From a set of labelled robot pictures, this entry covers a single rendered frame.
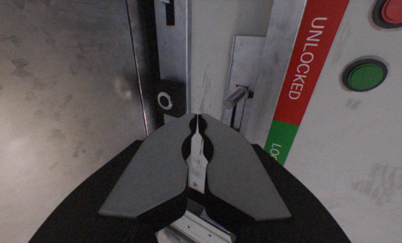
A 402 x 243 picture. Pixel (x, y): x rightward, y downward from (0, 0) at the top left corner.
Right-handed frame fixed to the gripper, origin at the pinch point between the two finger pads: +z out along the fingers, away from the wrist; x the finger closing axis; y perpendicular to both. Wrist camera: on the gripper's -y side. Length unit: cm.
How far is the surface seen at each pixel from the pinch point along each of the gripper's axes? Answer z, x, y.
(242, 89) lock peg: 12.0, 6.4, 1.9
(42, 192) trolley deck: 2.4, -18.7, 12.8
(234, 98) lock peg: 8.7, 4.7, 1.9
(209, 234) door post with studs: 9.0, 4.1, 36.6
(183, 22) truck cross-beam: 16.6, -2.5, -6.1
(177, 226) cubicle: 13.8, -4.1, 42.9
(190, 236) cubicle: 11.6, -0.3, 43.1
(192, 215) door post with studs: 11.9, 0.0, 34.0
